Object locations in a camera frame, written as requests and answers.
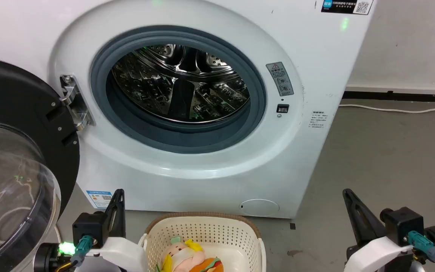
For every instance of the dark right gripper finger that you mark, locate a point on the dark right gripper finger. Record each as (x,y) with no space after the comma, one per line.
(361,219)

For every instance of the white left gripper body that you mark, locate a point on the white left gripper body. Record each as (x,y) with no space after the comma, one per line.
(121,251)

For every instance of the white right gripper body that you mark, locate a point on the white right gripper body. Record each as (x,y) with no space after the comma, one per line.
(376,255)

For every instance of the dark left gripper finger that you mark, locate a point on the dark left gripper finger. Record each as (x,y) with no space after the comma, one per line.
(118,215)

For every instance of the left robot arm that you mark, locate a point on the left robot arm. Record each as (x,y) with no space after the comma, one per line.
(47,257)

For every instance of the white front-load washing machine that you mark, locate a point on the white front-load washing machine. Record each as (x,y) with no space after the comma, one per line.
(202,181)

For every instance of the blue energy label sticker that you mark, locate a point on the blue energy label sticker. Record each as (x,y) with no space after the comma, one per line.
(99,198)

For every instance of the plush doll, yellow hair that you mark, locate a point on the plush doll, yellow hair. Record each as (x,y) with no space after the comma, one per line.
(181,255)

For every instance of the oval drain filter cover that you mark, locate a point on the oval drain filter cover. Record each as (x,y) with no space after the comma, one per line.
(259,207)

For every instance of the small text sticker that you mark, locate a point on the small text sticker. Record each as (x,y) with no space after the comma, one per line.
(317,119)

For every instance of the cream plastic laundry basket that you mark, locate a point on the cream plastic laundry basket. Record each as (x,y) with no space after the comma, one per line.
(236,238)

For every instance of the metal door hinge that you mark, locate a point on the metal door hinge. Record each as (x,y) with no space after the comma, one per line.
(74,102)

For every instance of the grey rubber door gasket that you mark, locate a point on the grey rubber door gasket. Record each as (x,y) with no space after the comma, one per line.
(100,90)

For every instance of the black baseboard strip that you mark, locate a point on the black baseboard strip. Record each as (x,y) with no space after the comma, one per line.
(402,96)

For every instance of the stainless steel washer drum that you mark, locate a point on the stainless steel washer drum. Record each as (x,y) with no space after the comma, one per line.
(153,87)

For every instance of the black door latch socket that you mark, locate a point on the black door latch socket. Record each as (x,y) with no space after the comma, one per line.
(282,108)

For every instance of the black washer door, clear dome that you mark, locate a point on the black washer door, clear dome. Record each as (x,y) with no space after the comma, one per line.
(10,113)

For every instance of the grey warning sticker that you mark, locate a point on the grey warning sticker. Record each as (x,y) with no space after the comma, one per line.
(280,78)

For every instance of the black QR code sticker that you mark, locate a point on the black QR code sticker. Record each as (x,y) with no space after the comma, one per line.
(346,6)

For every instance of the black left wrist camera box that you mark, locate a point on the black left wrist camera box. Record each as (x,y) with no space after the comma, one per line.
(89,226)

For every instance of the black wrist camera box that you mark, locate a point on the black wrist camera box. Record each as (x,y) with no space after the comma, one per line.
(404,223)
(89,226)

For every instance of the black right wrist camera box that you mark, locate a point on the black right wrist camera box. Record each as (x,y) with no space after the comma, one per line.
(404,223)

